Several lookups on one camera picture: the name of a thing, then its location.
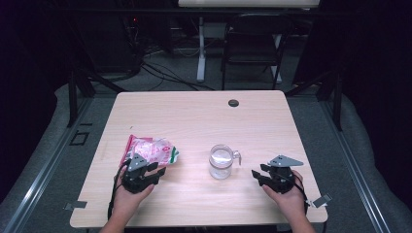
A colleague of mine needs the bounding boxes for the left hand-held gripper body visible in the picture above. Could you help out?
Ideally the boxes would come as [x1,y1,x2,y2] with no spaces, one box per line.
[120,153,155,195]

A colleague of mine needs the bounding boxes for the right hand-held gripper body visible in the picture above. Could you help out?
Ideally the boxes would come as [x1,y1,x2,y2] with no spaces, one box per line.
[266,154,305,195]

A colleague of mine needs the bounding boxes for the red and white plastic bag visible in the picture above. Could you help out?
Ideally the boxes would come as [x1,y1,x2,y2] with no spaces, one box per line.
[119,134,181,168]

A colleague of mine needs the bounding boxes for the clear glass jar with handle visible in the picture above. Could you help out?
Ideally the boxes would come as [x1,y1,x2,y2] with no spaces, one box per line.
[208,144,243,181]

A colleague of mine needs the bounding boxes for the person's right hand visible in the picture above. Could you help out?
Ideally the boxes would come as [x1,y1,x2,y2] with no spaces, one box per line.
[261,170,307,221]

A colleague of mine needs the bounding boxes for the person's left hand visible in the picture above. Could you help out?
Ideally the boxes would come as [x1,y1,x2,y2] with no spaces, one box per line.
[111,170,155,215]

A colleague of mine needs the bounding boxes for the grey tape piece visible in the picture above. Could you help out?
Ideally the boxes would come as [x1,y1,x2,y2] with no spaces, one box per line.
[63,200,88,212]
[310,192,333,209]

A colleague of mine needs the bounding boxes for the black metal stand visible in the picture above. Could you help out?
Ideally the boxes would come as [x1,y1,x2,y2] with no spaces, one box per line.
[284,68,344,132]
[65,62,128,128]

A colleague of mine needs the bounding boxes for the black folding chair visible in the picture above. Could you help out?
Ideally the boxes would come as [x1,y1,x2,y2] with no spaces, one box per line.
[221,13,294,91]

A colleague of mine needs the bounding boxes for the dark cabinet with red light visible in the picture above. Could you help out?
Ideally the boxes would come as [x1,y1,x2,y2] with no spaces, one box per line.
[77,13,144,75]

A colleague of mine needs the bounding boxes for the white desk with white legs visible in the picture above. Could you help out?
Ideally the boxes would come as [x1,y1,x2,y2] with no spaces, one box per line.
[177,0,321,83]

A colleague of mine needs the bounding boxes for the right hand-held gripper black cable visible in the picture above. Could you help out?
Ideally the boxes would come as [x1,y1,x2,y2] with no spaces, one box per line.
[292,174,311,216]

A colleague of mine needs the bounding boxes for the hand-held gripper black cable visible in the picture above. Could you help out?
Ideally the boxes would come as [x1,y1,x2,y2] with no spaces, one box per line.
[292,174,311,216]
[107,158,131,221]

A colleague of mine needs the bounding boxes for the left hand-held gripper black cable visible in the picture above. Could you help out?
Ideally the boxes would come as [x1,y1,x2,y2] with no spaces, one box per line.
[107,158,131,221]

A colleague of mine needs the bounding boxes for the aluminium floor rail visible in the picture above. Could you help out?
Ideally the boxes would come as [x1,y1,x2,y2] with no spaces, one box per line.
[318,96,394,233]
[0,96,95,233]

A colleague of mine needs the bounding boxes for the black floor cables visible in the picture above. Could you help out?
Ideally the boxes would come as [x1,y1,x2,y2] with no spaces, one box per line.
[139,60,217,92]

